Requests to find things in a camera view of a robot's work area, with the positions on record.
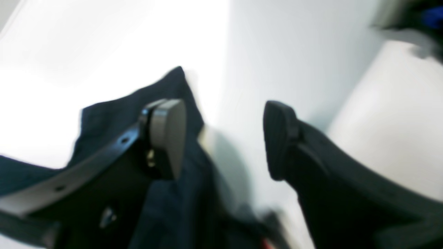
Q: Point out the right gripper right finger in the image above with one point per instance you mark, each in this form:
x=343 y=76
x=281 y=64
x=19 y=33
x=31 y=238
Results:
x=345 y=205

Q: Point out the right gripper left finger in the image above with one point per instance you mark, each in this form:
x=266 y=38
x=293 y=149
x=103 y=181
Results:
x=96 y=204

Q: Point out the black t-shirt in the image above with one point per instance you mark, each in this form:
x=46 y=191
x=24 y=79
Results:
x=185 y=213

